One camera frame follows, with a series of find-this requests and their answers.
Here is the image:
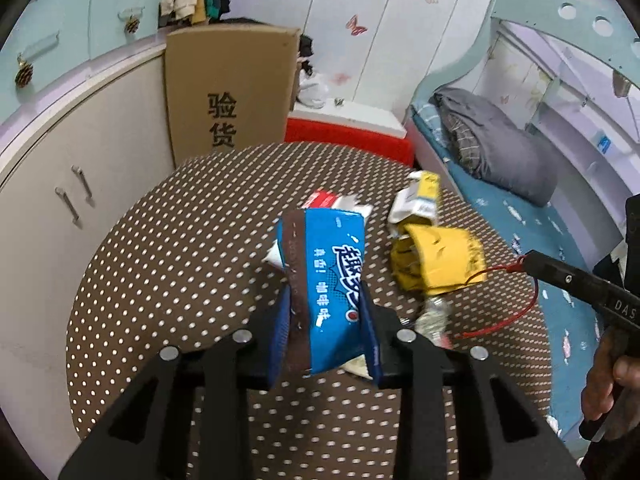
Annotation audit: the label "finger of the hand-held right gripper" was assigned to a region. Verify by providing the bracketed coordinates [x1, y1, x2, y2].
[520, 251, 608, 307]

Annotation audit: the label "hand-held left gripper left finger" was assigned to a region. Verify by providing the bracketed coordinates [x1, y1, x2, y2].
[59, 282, 295, 480]

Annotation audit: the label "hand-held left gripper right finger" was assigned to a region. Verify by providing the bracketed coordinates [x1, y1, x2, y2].
[357, 279, 587, 480]

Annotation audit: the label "red string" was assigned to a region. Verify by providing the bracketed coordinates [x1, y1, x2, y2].
[462, 259, 542, 340]

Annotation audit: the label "blue snack packet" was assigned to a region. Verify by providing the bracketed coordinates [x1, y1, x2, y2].
[276, 208, 369, 375]

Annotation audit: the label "yellow smiley face packet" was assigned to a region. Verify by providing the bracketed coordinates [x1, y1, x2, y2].
[389, 223, 489, 297]

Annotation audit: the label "yellow and white carton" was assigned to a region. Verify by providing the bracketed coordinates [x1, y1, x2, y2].
[388, 170, 442, 226]

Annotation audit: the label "person's right hand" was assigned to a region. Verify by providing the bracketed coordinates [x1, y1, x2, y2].
[581, 330, 640, 422]

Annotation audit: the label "white paper scrap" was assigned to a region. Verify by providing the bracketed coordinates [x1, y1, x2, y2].
[342, 354, 374, 380]

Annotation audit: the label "crumpled silver wrapper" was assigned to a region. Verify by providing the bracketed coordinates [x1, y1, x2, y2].
[413, 296, 454, 350]

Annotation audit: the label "grey quilt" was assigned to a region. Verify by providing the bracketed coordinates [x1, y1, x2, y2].
[432, 86, 562, 207]

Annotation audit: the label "round brown dotted table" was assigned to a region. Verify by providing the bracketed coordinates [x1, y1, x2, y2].
[65, 141, 554, 480]

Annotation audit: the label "red and white packet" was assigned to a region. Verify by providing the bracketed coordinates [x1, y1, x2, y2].
[300, 188, 374, 221]

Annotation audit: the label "blue plaid pillow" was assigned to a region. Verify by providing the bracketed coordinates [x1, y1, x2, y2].
[409, 102, 444, 137]

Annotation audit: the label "red ottoman with white top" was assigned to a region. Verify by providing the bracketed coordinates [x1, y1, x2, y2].
[284, 99, 415, 169]

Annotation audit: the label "white crumpled bag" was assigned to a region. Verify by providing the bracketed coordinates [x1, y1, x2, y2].
[298, 72, 330, 109]

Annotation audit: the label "large cardboard box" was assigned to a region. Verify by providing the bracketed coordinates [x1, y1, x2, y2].
[164, 26, 301, 169]

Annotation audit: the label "white floor cabinet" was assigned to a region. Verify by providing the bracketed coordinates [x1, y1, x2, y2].
[0, 41, 177, 357]

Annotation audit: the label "white wardrobe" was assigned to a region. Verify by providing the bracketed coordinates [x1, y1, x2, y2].
[220, 0, 494, 122]

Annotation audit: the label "light blue drawer unit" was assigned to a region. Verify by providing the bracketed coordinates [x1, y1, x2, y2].
[0, 0, 162, 107]

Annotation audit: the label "purple and white wall shelves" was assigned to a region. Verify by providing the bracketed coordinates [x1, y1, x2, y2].
[524, 74, 640, 213]

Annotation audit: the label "light blue bunk bed frame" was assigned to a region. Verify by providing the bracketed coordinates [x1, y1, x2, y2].
[404, 0, 640, 241]

